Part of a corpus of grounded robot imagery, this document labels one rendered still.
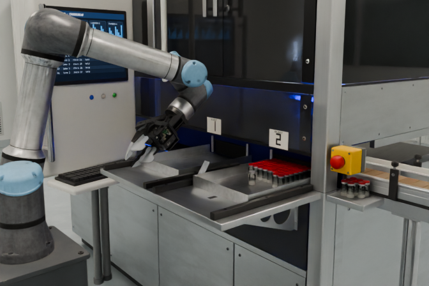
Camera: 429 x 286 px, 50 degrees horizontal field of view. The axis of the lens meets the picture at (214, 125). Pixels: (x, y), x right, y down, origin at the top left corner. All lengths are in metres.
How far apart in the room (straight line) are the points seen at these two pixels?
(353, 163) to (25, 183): 0.89
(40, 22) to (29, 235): 0.54
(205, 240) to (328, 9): 1.07
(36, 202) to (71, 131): 0.77
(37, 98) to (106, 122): 0.78
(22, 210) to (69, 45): 0.43
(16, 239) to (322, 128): 0.90
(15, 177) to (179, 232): 1.05
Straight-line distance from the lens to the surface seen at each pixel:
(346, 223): 1.60
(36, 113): 1.35
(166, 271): 2.31
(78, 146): 2.02
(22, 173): 1.25
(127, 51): 1.24
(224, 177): 1.57
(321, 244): 1.52
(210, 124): 1.80
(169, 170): 1.60
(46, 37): 1.23
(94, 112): 2.05
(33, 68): 1.35
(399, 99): 1.74
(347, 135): 1.50
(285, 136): 1.51
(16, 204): 1.25
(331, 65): 1.39
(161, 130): 1.34
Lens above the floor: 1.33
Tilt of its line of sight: 10 degrees down
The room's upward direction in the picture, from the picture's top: straight up
